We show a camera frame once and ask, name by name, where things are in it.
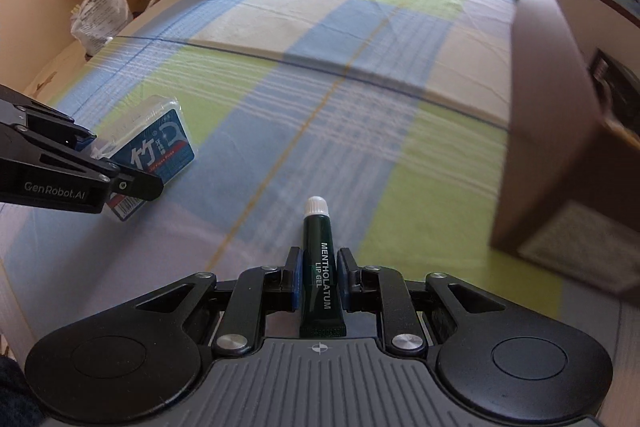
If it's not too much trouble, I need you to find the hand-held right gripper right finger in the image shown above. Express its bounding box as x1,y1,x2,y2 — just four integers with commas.
336,247,522,354

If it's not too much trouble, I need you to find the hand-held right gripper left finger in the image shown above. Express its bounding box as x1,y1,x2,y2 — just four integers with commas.
124,246,303,356

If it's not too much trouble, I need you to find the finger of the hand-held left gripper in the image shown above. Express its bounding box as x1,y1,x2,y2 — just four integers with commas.
0,123,165,202
0,84,97,151

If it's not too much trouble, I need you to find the dark green lip gel tube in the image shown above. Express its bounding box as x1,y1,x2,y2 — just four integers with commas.
299,196,347,338

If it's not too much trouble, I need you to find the blue toothpick box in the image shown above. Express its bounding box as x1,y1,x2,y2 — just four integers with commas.
92,95,197,222

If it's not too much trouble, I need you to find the brown cardboard box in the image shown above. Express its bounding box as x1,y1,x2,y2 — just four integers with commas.
489,0,640,304

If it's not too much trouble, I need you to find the black product box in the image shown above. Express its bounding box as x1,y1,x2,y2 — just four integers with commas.
589,49,640,118

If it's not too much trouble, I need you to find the clear printed plastic bag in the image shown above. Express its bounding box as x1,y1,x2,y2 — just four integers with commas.
69,0,132,58

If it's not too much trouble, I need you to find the dark blue clothing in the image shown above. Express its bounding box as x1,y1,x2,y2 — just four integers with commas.
0,356,43,427

